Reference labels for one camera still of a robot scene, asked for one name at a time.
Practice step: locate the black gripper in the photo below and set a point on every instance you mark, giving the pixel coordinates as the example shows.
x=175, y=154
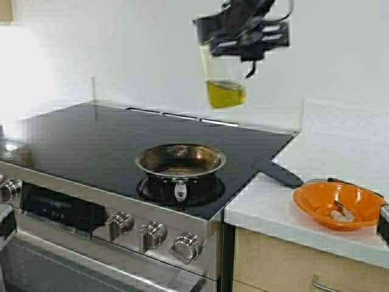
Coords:
x=245, y=34

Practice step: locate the glass oil bottle black lid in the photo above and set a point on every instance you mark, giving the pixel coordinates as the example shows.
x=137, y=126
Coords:
x=223, y=76

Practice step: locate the black spatula orange accent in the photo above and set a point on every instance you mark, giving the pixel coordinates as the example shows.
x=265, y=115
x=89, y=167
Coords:
x=284, y=176

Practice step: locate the orange plastic bowl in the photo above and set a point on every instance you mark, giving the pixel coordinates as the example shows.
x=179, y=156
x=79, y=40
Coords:
x=317, y=201

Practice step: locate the raw grey shrimp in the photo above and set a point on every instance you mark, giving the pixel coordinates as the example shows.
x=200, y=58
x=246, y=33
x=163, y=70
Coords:
x=342, y=213

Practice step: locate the steel frying pan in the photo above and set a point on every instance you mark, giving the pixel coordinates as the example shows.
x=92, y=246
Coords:
x=181, y=174

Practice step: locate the right steel stove knob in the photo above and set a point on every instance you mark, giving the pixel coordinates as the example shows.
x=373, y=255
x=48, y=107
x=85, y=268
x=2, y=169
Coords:
x=186, y=247

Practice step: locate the steel stove knob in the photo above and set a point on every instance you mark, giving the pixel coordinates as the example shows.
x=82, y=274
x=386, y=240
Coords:
x=186, y=247
x=118, y=225
x=151, y=235

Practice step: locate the middle steel stove knob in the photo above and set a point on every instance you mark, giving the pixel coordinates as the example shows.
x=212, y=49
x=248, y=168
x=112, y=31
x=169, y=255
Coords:
x=151, y=235

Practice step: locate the wooden base cabinet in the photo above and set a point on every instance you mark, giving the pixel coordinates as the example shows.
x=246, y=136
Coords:
x=264, y=263

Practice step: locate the black appliance at right edge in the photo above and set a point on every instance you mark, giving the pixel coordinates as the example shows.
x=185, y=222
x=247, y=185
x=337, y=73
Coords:
x=383, y=224

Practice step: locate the left steel stove knob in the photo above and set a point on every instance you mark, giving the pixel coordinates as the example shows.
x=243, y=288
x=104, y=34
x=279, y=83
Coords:
x=118, y=225

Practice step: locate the stainless steel electric range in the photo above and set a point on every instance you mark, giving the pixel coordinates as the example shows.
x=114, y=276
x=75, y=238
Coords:
x=77, y=167

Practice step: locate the far left steel knob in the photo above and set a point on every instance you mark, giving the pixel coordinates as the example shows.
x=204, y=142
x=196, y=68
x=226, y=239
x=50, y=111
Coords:
x=11, y=189

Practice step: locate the black object at left edge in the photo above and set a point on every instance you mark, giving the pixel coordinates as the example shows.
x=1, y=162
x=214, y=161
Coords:
x=8, y=221

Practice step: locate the steel drawer handle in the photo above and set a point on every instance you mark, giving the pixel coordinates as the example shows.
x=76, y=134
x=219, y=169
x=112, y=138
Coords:
x=316, y=284

